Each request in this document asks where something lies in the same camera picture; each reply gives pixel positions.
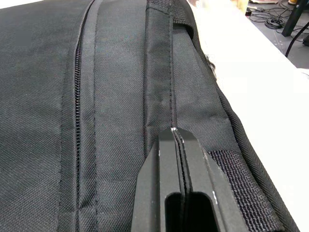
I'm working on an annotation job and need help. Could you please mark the black metal stand leg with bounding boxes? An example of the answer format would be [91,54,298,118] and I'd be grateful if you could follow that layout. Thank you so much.
[281,0,304,37]

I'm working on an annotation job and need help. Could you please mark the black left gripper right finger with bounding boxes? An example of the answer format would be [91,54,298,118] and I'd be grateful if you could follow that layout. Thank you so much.
[174,128,251,232]

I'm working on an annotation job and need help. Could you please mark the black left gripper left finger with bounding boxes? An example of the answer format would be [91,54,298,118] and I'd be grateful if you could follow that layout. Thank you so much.
[131,128,188,232]

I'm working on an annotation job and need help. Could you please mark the black fabric laptop bag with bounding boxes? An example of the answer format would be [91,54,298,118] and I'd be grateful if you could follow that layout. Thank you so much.
[0,0,301,232]

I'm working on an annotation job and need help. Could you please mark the black floor cables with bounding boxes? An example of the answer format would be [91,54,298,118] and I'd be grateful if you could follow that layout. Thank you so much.
[246,0,309,58]

